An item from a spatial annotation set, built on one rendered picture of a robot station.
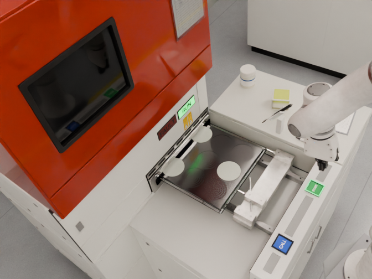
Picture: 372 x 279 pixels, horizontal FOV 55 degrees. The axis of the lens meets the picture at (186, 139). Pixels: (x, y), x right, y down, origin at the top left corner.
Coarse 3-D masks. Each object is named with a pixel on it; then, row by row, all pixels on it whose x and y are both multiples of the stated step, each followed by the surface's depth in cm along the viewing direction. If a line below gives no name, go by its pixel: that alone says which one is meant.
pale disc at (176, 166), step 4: (176, 160) 157; (180, 160) 157; (172, 164) 156; (176, 164) 155; (180, 164) 155; (168, 168) 155; (172, 168) 154; (176, 168) 154; (180, 168) 154; (164, 172) 154; (168, 172) 153; (172, 172) 153; (176, 172) 153; (180, 172) 153; (172, 176) 152
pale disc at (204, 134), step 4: (200, 128) 167; (204, 128) 167; (208, 128) 167; (200, 132) 166; (204, 132) 165; (208, 132) 165; (196, 136) 165; (200, 136) 164; (204, 136) 164; (208, 136) 164; (196, 140) 163; (200, 140) 163; (204, 140) 162
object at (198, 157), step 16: (192, 144) 162; (208, 144) 160; (224, 144) 159; (240, 144) 158; (192, 160) 156; (208, 160) 155; (224, 160) 154; (240, 160) 153; (176, 176) 151; (192, 176) 151; (208, 176) 150; (240, 176) 148; (192, 192) 145; (208, 192) 145; (224, 192) 144
